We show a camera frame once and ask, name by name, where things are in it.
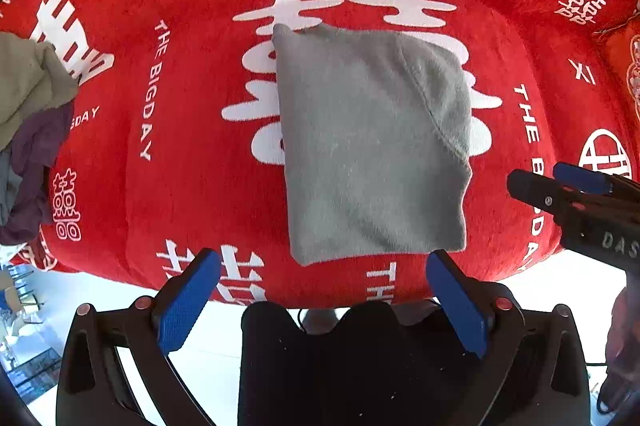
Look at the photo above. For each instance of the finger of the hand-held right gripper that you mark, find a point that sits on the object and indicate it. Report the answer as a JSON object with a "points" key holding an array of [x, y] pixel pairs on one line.
{"points": [[532, 190], [580, 176]]}

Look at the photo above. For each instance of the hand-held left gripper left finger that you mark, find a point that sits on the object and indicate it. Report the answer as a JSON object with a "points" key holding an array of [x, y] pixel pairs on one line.
{"points": [[187, 301]]}

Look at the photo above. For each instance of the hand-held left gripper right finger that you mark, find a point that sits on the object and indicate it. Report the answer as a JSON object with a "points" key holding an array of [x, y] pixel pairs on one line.
{"points": [[457, 306]]}

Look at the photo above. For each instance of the grey small garment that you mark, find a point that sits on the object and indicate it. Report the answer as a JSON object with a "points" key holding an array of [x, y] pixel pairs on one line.
{"points": [[370, 141]]}

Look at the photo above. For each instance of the person's right hand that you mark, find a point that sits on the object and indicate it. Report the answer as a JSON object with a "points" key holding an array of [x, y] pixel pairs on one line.
{"points": [[622, 346]]}

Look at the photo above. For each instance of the red printed blanket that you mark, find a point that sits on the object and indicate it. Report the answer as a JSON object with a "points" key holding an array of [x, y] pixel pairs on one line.
{"points": [[150, 206]]}

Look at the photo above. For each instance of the red embroidered cushion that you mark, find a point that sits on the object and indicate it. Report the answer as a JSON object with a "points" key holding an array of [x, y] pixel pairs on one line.
{"points": [[625, 61]]}

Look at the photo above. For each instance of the person's black pants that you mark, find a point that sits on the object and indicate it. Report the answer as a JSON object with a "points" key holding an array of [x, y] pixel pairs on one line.
{"points": [[325, 371]]}

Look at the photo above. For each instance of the grey chair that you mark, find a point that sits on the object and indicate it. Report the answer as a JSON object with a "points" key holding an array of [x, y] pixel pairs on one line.
{"points": [[17, 288]]}

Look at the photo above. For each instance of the purple garment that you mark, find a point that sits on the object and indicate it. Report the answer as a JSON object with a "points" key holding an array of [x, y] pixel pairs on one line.
{"points": [[35, 156]]}

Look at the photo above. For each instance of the blue-grey garment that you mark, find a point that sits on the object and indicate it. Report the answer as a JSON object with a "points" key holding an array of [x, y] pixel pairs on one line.
{"points": [[7, 186]]}

